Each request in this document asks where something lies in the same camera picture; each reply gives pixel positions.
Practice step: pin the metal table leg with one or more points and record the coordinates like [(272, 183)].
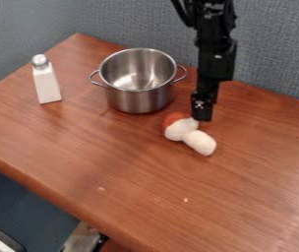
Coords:
[(85, 239)]

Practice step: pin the metal pot with handles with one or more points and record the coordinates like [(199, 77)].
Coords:
[(137, 77)]

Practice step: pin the white salt shaker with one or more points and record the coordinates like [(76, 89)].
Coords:
[(45, 80)]

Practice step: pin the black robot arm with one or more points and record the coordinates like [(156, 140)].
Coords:
[(212, 19)]

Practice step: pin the red and white toy mushroom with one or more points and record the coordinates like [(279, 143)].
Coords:
[(180, 129)]

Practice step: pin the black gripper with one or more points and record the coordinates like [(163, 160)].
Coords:
[(216, 57)]

